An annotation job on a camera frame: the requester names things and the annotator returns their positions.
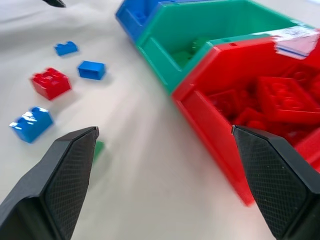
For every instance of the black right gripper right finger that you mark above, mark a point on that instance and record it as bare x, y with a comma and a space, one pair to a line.
277, 180

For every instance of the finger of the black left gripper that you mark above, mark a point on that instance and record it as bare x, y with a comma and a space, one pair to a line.
52, 185

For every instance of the red plastic storage bin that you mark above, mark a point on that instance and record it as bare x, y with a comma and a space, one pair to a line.
212, 100

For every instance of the green plastic storage bin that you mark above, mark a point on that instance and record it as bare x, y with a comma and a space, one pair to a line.
170, 50

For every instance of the white bin label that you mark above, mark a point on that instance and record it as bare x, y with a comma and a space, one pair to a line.
296, 37

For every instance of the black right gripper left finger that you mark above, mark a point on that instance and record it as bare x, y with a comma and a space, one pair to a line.
53, 2

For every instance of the blue toy brick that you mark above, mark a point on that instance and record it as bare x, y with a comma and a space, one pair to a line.
31, 123
91, 69
66, 48

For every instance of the blue plastic storage bin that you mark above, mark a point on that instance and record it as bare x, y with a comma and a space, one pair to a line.
132, 17

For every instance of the red toy brick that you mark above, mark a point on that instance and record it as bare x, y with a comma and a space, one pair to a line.
285, 97
51, 83

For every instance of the green toy brick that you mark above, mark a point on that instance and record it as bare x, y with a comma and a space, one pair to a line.
186, 53
98, 150

